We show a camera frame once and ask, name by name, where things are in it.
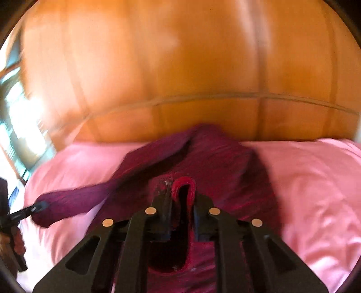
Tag dark red patterned garment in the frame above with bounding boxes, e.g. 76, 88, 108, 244
31, 123, 283, 293

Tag person's left hand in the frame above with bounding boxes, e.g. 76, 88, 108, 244
1, 227, 26, 278

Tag bright window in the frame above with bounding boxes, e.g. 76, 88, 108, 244
1, 34, 56, 184

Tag pink bed sheet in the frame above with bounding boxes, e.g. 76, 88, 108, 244
16, 139, 360, 292

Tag wooden panelled headboard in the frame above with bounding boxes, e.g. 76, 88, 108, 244
21, 1, 360, 150

